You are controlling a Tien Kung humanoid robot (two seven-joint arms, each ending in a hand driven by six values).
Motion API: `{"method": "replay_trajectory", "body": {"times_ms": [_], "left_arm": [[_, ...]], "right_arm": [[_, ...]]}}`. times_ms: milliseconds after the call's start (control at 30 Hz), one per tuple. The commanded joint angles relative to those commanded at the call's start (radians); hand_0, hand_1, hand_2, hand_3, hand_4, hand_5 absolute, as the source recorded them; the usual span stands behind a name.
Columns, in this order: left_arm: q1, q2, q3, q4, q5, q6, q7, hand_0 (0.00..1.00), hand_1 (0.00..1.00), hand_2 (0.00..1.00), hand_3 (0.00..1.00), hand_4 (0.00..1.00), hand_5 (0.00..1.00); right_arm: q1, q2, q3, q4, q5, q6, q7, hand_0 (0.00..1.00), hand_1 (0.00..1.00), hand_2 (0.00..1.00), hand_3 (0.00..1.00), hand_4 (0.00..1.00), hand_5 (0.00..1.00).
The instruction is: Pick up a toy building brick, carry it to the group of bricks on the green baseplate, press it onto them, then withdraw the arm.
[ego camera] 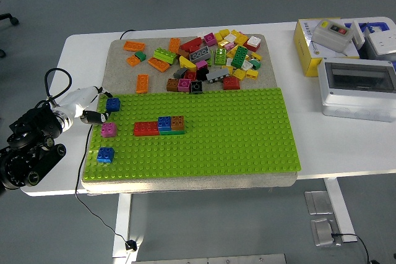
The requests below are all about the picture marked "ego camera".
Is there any white table leg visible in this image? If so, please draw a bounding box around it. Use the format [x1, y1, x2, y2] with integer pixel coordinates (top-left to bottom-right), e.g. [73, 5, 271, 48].
[111, 194, 139, 258]
[323, 178, 358, 243]

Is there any green studded baseplate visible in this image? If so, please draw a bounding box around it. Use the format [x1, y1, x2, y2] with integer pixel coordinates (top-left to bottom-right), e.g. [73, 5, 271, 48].
[82, 87, 302, 182]

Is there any black chair base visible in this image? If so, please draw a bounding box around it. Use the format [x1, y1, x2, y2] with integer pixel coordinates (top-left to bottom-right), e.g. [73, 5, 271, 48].
[0, 12, 19, 27]

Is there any metal floor plate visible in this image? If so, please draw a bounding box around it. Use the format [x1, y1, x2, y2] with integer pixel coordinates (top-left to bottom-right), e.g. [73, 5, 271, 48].
[311, 218, 343, 248]
[304, 190, 334, 215]

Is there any grey metal strip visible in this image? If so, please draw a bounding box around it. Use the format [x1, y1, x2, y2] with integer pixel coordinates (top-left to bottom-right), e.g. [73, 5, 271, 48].
[131, 253, 287, 264]

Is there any lime green long toy brick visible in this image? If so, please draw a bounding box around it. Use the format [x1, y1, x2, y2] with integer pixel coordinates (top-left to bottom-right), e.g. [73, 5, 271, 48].
[153, 47, 178, 65]
[214, 48, 228, 66]

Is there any red white-topped toy brick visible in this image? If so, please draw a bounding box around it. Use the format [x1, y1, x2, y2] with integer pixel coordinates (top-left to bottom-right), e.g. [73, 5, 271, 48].
[243, 35, 261, 53]

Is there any dark green long toy brick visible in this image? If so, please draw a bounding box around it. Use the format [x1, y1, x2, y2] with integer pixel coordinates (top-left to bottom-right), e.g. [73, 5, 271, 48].
[231, 45, 249, 69]

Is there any grey long toy brick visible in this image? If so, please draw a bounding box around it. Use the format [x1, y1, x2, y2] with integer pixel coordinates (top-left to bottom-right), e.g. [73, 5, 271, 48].
[206, 68, 230, 84]

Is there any white enclosure with window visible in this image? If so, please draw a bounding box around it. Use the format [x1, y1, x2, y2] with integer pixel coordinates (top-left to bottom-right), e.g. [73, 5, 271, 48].
[317, 57, 396, 122]

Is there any grey-brown mat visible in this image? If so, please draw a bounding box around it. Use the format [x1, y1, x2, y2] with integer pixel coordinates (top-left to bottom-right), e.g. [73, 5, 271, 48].
[80, 33, 298, 195]

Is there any yellow wedge toy brick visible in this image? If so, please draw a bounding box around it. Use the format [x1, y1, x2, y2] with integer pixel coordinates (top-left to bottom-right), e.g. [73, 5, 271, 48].
[179, 56, 197, 72]

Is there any red sloped toy brick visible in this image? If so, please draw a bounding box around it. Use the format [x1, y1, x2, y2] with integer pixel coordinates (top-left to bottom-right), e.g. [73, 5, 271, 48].
[180, 37, 203, 52]

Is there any red long toy brick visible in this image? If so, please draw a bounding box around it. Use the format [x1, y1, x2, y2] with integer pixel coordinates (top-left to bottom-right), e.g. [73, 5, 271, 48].
[133, 121, 160, 137]

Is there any white plastic part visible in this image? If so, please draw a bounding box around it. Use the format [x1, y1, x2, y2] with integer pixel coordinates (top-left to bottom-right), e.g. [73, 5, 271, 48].
[351, 20, 366, 50]

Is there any blue square toy brick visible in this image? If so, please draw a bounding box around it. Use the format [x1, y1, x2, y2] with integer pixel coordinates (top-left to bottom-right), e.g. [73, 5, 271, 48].
[105, 97, 121, 113]
[157, 116, 172, 132]
[96, 146, 116, 164]

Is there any white wall socket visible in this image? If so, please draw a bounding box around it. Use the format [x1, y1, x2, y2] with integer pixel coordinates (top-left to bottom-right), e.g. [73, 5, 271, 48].
[364, 27, 396, 56]

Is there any yellow cardboard box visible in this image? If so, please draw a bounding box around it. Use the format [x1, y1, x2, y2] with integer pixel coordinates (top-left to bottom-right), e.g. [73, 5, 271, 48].
[293, 18, 361, 78]

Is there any yellow long toy brick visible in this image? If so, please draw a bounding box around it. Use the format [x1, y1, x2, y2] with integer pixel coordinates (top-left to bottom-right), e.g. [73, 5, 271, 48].
[230, 30, 249, 46]

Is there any thin black cable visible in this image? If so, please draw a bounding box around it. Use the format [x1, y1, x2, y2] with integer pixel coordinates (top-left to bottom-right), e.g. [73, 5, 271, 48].
[119, 29, 137, 41]
[74, 123, 129, 243]

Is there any grey toy brick with holes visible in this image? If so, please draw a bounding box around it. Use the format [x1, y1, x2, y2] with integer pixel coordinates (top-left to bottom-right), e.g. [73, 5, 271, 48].
[189, 46, 212, 62]

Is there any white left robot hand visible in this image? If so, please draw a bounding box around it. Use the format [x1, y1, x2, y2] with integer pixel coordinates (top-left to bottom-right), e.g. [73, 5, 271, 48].
[57, 85, 114, 126]

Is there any black floor cable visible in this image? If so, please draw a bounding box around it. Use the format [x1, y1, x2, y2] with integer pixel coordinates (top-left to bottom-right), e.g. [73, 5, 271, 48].
[330, 232, 381, 264]

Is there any grey push-button switch box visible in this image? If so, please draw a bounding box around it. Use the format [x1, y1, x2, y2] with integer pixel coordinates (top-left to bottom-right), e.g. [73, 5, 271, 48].
[311, 19, 355, 52]

